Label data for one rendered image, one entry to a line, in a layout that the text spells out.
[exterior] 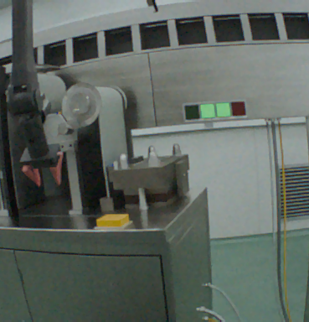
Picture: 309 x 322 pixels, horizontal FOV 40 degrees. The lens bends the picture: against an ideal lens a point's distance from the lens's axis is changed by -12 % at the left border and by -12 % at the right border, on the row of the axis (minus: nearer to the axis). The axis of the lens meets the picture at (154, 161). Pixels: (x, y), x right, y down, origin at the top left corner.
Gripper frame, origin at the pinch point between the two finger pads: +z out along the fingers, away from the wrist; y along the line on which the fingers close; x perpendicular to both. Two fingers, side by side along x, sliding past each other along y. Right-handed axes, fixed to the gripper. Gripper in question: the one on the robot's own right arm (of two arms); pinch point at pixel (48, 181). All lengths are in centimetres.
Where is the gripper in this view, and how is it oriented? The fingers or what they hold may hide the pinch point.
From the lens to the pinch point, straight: 118.9
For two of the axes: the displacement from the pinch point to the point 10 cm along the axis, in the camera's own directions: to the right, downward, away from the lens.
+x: -0.5, 5.7, -8.2
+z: 1.5, 8.1, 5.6
